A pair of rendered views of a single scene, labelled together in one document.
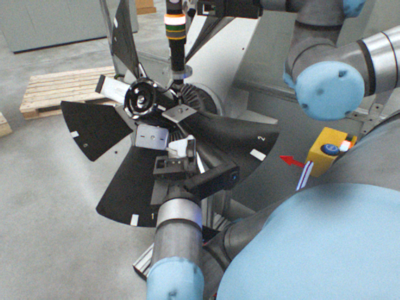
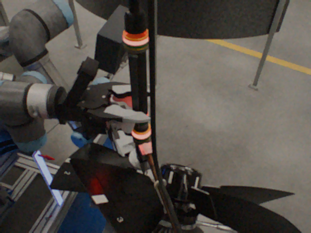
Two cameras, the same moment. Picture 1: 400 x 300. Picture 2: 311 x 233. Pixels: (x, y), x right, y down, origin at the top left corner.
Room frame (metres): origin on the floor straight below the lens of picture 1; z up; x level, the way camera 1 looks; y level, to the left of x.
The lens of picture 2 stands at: (1.02, -0.07, 1.94)
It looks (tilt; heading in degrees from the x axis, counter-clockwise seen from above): 48 degrees down; 160
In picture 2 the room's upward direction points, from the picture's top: straight up
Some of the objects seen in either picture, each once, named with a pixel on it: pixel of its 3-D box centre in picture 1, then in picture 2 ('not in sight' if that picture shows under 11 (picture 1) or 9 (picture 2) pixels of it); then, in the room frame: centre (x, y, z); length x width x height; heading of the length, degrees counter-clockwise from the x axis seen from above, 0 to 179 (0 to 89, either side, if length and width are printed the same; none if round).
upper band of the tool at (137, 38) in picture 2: not in sight; (136, 40); (0.59, 0.05, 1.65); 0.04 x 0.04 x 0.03
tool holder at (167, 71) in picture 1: (177, 51); (143, 151); (0.60, 0.05, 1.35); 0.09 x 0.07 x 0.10; 178
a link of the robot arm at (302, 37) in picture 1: (311, 57); (27, 123); (0.45, -0.19, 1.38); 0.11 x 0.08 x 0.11; 170
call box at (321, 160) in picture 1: (328, 155); not in sight; (0.61, -0.41, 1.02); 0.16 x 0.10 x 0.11; 143
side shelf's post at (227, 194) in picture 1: (228, 179); not in sight; (1.10, -0.18, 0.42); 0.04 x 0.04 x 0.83; 53
